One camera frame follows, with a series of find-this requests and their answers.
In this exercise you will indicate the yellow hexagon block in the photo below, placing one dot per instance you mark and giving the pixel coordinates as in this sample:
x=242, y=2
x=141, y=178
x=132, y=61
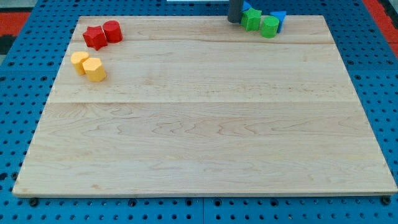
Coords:
x=94, y=69

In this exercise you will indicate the blue triangle block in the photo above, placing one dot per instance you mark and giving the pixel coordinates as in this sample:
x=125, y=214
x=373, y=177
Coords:
x=280, y=15

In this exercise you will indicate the red star block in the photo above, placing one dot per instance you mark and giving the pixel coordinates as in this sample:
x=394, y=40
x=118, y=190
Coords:
x=95, y=37

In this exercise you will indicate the red cylinder block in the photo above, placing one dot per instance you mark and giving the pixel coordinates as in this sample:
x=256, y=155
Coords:
x=112, y=30

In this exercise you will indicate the green hexagon block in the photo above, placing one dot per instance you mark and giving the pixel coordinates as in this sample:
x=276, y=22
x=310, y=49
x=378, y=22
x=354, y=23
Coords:
x=269, y=27

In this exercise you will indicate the light wooden board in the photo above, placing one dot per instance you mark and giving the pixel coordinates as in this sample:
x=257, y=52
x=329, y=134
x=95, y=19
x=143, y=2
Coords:
x=199, y=107

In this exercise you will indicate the green star block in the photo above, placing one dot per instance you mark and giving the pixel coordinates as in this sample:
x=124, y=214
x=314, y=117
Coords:
x=251, y=19

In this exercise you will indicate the blue block behind rod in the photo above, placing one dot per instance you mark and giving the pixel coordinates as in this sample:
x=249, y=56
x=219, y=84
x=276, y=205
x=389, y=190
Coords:
x=246, y=6

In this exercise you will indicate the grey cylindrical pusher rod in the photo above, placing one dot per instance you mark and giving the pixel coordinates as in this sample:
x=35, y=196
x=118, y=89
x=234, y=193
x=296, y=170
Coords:
x=235, y=11

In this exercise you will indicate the yellow cylinder block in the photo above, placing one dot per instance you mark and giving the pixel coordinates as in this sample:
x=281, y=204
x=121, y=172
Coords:
x=77, y=59

